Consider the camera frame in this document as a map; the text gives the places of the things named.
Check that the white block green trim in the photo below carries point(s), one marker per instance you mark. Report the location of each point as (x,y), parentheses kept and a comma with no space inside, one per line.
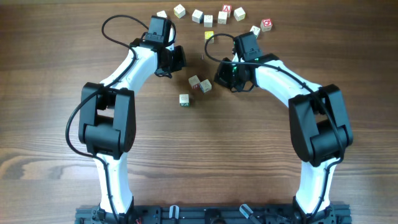
(255,30)

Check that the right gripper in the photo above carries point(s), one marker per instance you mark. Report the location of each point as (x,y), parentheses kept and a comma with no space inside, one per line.
(220,78)

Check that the white block yellow side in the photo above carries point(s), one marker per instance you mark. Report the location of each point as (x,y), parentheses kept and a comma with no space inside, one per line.
(239,14)

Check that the white block red side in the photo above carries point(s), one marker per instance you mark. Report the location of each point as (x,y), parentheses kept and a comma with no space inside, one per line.
(162,14)

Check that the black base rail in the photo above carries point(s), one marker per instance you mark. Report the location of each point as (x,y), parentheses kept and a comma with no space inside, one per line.
(280,213)

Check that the white wooden block centre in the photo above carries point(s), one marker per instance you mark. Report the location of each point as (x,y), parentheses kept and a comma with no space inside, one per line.
(222,17)

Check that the wooden block red letter side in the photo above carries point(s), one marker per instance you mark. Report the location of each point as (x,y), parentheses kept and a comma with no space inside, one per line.
(194,82)

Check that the yellow top wooden block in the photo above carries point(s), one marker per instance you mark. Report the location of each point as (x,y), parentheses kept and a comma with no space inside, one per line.
(208,36)

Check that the white block green side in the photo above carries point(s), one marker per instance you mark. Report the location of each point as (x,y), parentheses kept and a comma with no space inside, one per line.
(184,100)

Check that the plain white letter block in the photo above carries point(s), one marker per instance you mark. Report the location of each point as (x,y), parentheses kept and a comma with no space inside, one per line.
(208,21)

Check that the red letter A block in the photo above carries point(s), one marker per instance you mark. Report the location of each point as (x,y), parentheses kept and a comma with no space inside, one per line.
(227,8)

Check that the white block yellow edge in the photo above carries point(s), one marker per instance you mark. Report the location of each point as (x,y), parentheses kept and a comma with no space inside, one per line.
(179,11)

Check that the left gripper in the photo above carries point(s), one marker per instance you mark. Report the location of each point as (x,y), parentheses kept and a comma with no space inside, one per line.
(179,58)

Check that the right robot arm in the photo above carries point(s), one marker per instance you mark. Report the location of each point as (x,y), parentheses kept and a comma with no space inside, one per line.
(320,130)

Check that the white patterned wooden block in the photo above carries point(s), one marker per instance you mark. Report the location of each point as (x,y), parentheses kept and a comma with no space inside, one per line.
(205,86)

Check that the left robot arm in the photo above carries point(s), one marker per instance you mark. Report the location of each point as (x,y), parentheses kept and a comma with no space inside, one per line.
(107,118)

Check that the white block blue side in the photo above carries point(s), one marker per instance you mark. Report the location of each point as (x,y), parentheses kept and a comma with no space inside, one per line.
(197,16)

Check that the red letter O block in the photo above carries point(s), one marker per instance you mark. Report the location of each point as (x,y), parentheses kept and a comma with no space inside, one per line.
(266,25)

